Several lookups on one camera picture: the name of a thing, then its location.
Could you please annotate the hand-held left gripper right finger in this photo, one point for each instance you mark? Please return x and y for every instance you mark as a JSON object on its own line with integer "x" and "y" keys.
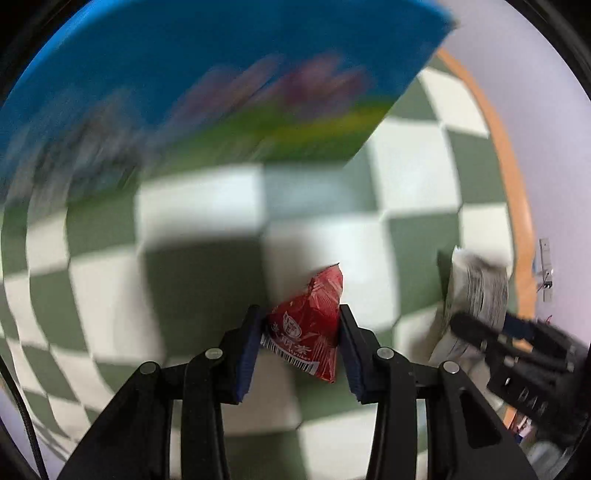
{"x": 351, "y": 355}

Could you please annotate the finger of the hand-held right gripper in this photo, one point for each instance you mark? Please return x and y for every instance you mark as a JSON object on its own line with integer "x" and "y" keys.
{"x": 519, "y": 324}
{"x": 475, "y": 328}

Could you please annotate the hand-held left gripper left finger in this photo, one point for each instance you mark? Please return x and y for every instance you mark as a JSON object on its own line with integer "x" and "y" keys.
{"x": 247, "y": 355}

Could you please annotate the white printed snack packet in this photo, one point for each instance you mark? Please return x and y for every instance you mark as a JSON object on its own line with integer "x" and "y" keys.
{"x": 480, "y": 286}

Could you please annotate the red triangular snack packet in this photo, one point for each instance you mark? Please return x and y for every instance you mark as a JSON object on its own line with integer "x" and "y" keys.
{"x": 309, "y": 327}

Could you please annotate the blue green printed carton box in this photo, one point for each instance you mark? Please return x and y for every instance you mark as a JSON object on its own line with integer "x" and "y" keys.
{"x": 184, "y": 83}

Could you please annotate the green white checkered tablecloth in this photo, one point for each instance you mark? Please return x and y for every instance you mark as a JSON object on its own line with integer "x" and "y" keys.
{"x": 207, "y": 277}

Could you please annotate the white wall fixture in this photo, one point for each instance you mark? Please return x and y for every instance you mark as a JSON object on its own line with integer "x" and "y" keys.
{"x": 545, "y": 263}

